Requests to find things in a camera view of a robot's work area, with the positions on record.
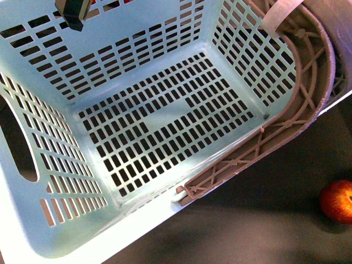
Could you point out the light blue plastic basket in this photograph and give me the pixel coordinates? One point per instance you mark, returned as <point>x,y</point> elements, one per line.
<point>100,126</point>

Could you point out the brown basket handle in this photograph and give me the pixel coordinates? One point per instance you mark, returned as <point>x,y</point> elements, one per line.
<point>315,72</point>

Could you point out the red apple with yellow patch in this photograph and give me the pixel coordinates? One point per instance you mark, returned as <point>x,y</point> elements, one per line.
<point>335,201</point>

